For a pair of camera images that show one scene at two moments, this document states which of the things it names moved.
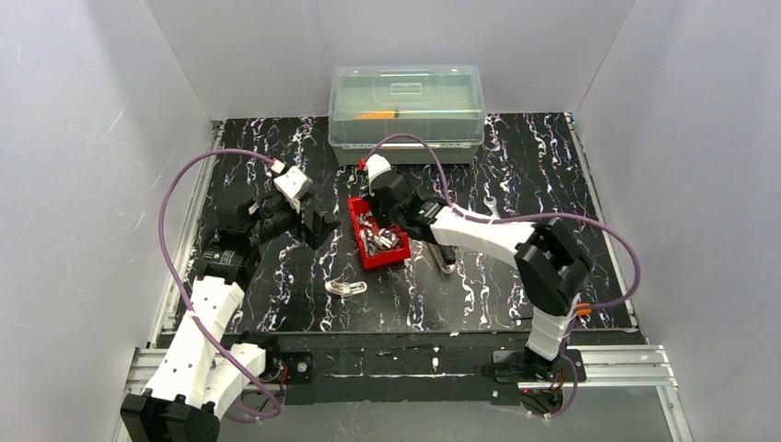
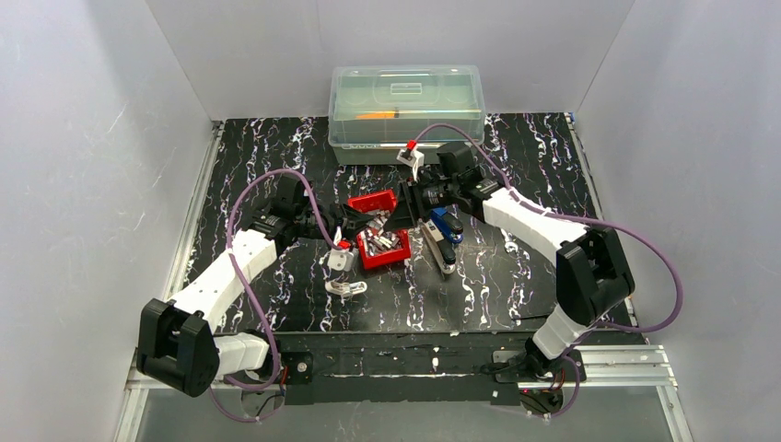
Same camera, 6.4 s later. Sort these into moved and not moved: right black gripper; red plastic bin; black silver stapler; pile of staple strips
Moved: right black gripper
Not moved: black silver stapler; red plastic bin; pile of staple strips
